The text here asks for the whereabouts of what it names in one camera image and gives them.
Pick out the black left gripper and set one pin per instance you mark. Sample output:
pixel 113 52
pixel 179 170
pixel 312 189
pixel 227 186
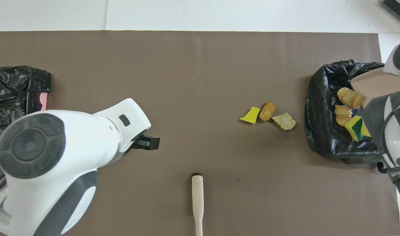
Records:
pixel 136 139

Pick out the beige hand brush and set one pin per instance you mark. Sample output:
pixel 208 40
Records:
pixel 197 196

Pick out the yellow wedge sponge piece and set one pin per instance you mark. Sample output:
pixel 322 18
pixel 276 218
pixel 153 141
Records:
pixel 251 115

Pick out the brown bread roll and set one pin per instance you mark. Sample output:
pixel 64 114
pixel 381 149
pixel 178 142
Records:
pixel 268 110

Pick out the pale pastry piece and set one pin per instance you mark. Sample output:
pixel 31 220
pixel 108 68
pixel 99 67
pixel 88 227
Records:
pixel 285 121

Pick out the orange striped croissant piece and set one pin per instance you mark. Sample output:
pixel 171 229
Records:
pixel 343 116

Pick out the greenish striped croissant piece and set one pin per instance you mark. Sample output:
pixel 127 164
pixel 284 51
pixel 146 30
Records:
pixel 350 97

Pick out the yellow green scouring sponge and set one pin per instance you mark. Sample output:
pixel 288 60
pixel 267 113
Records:
pixel 355 129

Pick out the beige plastic dustpan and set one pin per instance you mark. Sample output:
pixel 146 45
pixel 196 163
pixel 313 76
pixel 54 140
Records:
pixel 373 87

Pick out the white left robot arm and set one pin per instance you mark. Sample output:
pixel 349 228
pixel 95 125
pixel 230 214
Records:
pixel 55 157

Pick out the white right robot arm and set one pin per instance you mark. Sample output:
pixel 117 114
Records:
pixel 396 131

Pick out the pink plastic bin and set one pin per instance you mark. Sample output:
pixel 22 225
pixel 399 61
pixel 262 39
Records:
pixel 44 100

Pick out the crumpled black trash bag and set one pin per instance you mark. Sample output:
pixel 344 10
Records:
pixel 12 88

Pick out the black bag lined open bin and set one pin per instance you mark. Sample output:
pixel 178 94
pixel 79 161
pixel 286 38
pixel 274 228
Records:
pixel 321 114

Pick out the brown paper table mat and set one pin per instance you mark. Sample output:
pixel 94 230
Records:
pixel 186 65

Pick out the black ribbed device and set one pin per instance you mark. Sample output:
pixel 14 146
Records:
pixel 398 8

